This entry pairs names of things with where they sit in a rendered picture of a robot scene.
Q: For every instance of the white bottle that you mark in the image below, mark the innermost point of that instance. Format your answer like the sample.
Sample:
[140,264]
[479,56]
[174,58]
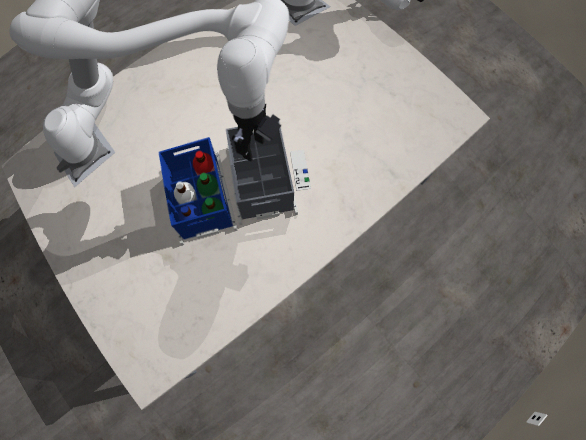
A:
[184,194]

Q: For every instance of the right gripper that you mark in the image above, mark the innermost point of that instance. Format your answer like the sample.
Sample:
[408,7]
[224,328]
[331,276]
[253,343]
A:
[243,137]

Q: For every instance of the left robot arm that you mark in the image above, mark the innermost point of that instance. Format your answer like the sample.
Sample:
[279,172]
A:
[299,8]

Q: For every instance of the green bottle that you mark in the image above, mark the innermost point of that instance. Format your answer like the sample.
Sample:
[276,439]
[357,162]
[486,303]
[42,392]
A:
[207,185]
[210,205]

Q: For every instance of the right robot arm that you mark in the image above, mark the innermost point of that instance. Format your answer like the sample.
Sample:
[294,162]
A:
[47,30]

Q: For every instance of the blue crate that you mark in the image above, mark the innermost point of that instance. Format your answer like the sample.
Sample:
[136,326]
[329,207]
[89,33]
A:
[179,170]

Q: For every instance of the white paper pick list strip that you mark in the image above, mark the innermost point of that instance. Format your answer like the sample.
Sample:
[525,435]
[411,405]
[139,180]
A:
[300,170]

